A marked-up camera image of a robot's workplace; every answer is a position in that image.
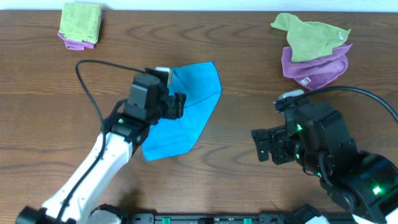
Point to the crumpled purple cloth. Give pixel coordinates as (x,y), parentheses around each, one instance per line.
(317,73)

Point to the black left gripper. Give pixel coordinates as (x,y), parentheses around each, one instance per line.
(179,104)

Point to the blue cloth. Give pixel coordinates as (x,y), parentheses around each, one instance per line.
(200,82)

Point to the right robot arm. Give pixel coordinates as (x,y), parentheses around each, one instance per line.
(366,187)

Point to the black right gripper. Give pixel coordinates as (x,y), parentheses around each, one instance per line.
(278,139)

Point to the folded green cloth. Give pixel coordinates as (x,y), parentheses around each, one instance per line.
(77,9)

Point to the folded purple cloth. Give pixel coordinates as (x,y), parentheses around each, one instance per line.
(74,44)

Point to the crumpled green cloth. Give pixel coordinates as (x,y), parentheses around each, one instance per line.
(309,40)

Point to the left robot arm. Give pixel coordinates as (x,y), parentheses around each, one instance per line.
(124,130)

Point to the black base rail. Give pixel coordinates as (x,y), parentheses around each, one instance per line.
(263,218)

